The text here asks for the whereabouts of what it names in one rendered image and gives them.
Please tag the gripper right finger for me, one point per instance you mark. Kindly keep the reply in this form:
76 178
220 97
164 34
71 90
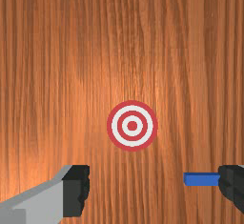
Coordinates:
233 183

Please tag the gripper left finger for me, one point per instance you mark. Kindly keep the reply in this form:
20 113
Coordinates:
47 199

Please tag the long blue stick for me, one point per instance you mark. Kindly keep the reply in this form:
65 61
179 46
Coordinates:
200 179

